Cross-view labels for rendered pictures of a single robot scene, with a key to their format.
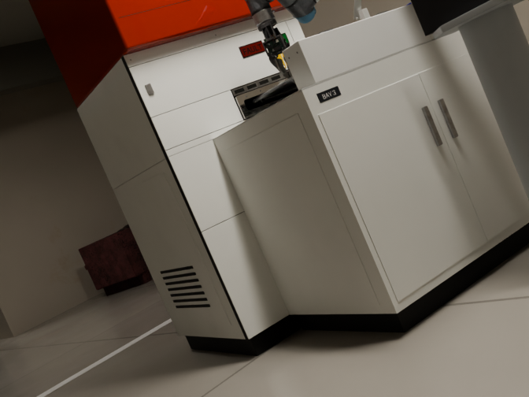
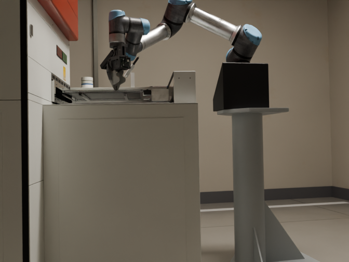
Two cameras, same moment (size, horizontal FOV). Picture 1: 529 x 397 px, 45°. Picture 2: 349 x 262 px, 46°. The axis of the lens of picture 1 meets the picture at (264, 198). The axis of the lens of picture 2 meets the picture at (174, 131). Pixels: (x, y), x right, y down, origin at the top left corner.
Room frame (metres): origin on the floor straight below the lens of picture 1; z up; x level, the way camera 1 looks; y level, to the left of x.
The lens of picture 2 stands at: (1.24, 1.32, 0.67)
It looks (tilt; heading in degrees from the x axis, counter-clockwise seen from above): 1 degrees up; 297
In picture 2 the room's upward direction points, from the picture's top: 1 degrees counter-clockwise
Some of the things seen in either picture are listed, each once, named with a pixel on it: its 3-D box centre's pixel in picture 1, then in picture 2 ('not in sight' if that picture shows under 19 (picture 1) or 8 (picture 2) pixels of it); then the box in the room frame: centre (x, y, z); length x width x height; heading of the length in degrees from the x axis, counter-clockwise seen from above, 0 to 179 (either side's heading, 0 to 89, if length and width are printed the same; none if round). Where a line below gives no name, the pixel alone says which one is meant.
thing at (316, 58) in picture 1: (360, 45); (179, 94); (2.13, -0.49, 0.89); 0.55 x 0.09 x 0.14; 121
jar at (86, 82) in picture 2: not in sight; (86, 85); (2.85, -0.69, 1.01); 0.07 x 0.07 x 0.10
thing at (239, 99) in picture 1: (282, 92); (62, 96); (2.65, -0.24, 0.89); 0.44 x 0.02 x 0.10; 121
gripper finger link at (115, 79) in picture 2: (281, 68); (116, 80); (2.33, -0.24, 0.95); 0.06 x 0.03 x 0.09; 165
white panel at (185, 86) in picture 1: (234, 76); (51, 64); (2.57, -0.08, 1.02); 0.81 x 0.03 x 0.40; 121
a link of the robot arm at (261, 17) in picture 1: (264, 18); (117, 40); (2.33, -0.26, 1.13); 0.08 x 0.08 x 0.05
